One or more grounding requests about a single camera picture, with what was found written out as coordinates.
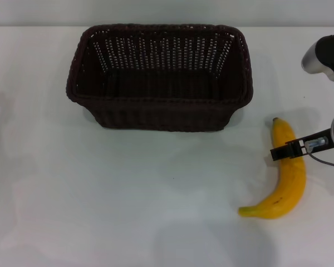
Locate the dark brown woven basket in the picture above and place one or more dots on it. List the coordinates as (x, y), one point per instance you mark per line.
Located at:
(161, 116)

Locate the yellow banana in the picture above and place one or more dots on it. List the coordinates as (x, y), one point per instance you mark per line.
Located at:
(290, 186)

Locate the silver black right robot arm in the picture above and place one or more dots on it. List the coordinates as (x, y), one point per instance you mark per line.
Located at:
(328, 55)

